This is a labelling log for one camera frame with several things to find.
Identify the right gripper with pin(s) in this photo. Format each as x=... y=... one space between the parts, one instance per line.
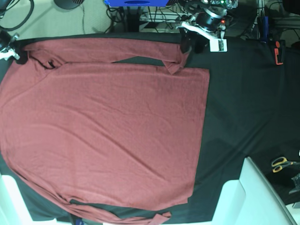
x=8 y=48

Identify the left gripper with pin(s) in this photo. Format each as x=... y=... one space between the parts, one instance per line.
x=209 y=23

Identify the red long-sleeve T-shirt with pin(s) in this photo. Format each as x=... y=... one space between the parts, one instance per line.
x=107 y=129

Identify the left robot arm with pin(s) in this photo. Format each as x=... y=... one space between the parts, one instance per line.
x=193 y=4

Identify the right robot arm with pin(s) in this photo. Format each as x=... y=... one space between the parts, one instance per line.
x=13 y=15

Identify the white power strip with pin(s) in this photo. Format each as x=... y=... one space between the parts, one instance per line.
x=161 y=17

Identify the black round stand base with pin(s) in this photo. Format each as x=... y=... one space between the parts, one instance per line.
x=68 y=4

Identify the black and orange clamp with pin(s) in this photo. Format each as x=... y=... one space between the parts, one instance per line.
x=279 y=51

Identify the black table cloth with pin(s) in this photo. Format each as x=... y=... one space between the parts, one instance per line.
x=252 y=110

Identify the blue box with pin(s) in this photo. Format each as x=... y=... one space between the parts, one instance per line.
x=136 y=3

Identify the black crumpled object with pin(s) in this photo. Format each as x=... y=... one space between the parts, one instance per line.
x=296 y=181

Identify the blue clamp with orange tip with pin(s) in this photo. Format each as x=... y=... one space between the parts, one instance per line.
x=76 y=221

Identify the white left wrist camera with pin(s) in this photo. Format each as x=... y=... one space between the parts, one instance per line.
x=218 y=45

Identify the blue handled tool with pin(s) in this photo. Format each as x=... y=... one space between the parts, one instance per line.
x=263 y=26

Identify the yellow-handled scissors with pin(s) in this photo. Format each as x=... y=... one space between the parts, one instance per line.
x=282 y=162

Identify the white table frame left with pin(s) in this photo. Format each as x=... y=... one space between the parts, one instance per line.
x=13 y=210

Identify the white table frame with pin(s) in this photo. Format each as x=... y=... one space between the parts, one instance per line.
x=250 y=200
x=13 y=210

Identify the white table frame right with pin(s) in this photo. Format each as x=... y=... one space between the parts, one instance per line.
x=250 y=200

